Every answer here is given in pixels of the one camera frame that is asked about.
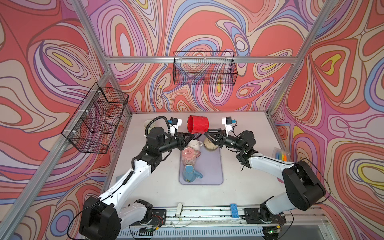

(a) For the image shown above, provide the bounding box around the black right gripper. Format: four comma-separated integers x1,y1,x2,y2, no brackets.
204,128,245,152

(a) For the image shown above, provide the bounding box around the black wire basket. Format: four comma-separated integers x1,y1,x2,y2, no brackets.
62,83,129,154
173,50,238,86

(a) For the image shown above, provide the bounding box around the blue floral mug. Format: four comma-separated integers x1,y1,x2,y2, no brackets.
183,165,203,183

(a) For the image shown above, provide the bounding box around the white mug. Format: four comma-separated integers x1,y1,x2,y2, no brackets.
188,140,203,151

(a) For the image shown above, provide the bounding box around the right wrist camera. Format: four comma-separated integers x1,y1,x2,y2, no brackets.
222,117,237,133

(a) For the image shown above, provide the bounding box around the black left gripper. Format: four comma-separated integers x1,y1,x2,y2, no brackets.
156,133,194,156

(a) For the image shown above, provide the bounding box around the back black wire basket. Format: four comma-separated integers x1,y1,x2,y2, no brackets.
173,50,238,86

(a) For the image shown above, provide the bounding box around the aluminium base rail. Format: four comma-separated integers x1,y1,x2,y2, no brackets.
115,205,335,240

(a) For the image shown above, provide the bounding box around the left black wire basket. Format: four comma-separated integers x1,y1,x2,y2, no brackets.
62,83,129,154

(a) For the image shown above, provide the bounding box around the light green mug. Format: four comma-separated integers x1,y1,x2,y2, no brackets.
144,120,156,129

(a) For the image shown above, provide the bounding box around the white clip on rail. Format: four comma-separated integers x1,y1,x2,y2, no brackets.
175,203,183,218

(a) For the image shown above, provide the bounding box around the lavender plastic tray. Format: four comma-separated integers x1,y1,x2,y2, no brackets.
179,136,224,185

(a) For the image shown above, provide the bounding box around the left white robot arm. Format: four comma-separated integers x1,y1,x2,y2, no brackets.
79,116,194,240

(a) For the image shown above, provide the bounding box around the blue toy brick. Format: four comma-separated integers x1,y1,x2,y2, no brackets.
230,204,240,219

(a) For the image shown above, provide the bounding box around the red mug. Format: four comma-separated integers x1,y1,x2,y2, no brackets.
187,115,209,134

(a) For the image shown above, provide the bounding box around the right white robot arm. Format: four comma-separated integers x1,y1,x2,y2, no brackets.
205,129,326,223

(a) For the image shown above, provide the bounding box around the box of coloured markers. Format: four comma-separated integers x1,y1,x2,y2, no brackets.
272,148,292,163

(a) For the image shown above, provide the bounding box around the pink cartoon mug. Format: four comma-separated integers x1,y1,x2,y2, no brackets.
181,147,201,166

